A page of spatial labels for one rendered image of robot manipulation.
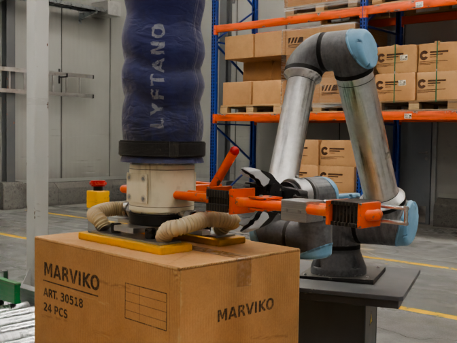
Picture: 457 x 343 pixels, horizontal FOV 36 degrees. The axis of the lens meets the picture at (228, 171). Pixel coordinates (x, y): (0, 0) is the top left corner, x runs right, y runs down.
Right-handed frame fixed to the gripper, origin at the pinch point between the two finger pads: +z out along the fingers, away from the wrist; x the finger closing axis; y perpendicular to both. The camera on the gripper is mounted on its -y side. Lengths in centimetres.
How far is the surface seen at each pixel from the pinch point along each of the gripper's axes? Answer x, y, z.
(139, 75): 29.5, 26.2, 9.9
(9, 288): -46, 142, -21
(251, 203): -0.2, -5.4, 3.4
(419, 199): -72, 385, -823
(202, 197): 0.2, 10.3, 3.0
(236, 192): 2.0, -0.2, 2.7
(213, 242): -12.0, 14.0, -4.6
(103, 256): -14.2, 26.1, 20.7
